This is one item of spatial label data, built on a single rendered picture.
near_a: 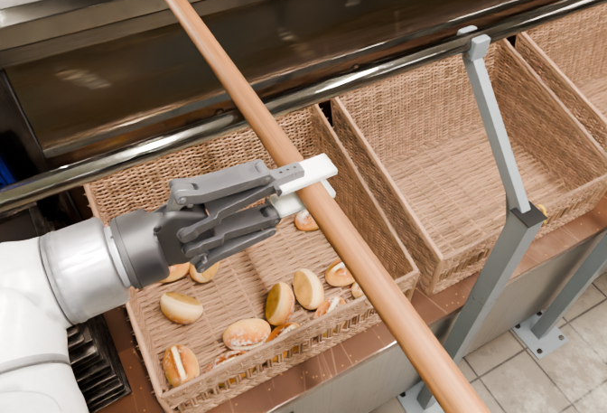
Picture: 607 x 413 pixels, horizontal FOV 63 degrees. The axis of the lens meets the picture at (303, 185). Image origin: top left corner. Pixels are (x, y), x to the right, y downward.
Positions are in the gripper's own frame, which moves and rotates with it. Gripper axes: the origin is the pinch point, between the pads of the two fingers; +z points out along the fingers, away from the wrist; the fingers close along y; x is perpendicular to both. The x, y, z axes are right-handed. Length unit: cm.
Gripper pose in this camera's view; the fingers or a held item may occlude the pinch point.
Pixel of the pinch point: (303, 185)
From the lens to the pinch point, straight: 55.1
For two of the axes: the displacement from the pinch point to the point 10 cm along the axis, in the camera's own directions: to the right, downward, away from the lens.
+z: 8.9, -3.4, 3.1
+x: 4.6, 6.7, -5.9
